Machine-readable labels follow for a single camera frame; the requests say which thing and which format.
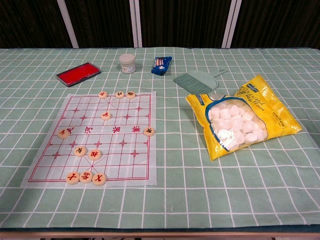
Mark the green hand brush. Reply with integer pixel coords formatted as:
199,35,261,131
172,70,214,96

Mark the translucent chess board sheet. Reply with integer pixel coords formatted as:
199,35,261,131
26,91,158,189

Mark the blue cookie snack packet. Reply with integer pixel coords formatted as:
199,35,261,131
151,56,173,76

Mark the small white lidded jar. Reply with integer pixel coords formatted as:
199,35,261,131
118,53,138,75

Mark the green plastic dustpan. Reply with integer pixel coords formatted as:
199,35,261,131
187,68,227,94

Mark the yellow marshmallow bag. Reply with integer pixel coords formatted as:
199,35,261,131
185,74,303,161

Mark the red ink pad case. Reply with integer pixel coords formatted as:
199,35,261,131
55,61,103,88

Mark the green checked tablecloth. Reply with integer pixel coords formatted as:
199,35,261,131
0,46,320,230

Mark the white frame post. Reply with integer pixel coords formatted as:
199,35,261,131
221,0,243,49
129,0,144,48
56,0,80,49

